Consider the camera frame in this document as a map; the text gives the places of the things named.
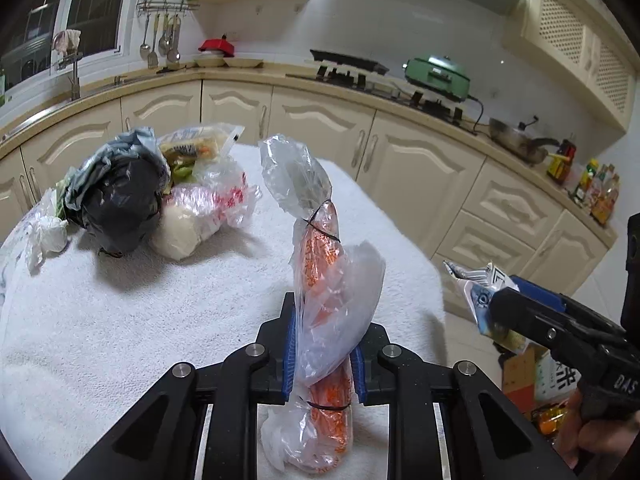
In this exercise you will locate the metal sink faucet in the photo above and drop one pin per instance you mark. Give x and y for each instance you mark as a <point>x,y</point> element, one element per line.
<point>75,80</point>

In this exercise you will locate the silver snack wrapper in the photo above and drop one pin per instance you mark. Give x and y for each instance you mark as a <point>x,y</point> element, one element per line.
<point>480,305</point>

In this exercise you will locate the grey-blue plastic bag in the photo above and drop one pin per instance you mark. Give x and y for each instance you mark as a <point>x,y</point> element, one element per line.
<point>132,142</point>

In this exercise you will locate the white towel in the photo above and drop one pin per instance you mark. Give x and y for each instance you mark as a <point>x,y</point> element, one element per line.
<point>150,310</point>

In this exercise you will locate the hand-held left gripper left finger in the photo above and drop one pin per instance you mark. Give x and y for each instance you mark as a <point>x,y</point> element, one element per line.
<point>289,365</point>

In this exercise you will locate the metal wok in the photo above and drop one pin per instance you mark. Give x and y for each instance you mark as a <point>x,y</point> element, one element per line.
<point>515,142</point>

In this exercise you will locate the cream base cabinets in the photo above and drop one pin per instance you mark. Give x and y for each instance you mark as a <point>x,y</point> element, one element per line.
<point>415,160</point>

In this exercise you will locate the metal skimmer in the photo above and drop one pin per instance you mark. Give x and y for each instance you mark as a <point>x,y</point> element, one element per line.
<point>173,52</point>

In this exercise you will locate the white bowl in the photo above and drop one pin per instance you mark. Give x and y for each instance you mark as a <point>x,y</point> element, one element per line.
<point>242,62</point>
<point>209,61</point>

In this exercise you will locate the black gas stove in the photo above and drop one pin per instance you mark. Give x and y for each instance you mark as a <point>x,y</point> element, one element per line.
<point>380,87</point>

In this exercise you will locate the white printed cardboard box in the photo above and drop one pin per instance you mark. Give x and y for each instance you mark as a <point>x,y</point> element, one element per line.
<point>557,382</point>

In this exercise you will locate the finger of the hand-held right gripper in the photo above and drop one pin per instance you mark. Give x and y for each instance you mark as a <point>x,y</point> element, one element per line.
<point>530,322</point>
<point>540,294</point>

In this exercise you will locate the metal ladle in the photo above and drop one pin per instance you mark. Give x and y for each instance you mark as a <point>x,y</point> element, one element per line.
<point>163,45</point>

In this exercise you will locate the clear bag with red print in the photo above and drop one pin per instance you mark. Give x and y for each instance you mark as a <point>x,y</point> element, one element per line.
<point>215,205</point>

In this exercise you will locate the large lattice wall cabinet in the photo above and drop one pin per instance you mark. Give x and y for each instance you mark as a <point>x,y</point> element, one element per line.
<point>575,50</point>

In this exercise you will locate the clear bag with orange print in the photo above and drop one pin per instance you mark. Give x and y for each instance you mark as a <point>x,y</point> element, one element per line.
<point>320,260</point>

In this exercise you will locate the pale rag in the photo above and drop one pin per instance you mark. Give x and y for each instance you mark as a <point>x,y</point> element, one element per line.
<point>67,40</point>

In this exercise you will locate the metal spoon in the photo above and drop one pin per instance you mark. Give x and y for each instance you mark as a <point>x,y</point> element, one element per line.
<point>145,50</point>

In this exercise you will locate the clear plastic bag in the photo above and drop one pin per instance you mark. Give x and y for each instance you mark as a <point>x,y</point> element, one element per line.
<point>20,260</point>

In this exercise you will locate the black plastic bag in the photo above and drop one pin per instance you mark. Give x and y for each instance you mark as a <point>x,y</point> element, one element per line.
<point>120,205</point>

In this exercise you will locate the metal spatula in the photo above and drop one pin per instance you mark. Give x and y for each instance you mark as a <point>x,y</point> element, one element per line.
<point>152,60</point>

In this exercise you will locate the steel sink with faucet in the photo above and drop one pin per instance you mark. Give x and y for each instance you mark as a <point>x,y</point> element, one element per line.
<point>90,5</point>

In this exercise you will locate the brown cardboard box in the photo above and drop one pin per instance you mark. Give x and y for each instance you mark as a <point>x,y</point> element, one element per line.
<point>517,375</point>

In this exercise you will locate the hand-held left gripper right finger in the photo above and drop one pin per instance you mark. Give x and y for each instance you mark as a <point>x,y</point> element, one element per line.
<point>358,380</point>

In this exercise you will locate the clear printed snack packet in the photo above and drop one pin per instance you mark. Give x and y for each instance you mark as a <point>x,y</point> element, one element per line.
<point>190,147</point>

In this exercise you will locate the green cap seasoning bottle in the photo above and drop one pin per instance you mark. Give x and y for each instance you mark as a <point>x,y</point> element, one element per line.
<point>585,182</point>

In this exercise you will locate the group of condiment bottles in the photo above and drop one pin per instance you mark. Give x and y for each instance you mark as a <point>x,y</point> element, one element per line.
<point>606,197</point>

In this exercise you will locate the green electric cooker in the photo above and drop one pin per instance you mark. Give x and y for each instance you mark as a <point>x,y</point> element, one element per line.
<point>437,77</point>

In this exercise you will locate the person's right hand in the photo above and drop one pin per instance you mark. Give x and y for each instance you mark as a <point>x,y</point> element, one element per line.
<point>570,435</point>

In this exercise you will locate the black grill pan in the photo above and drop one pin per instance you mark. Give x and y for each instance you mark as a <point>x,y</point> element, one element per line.
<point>345,60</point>

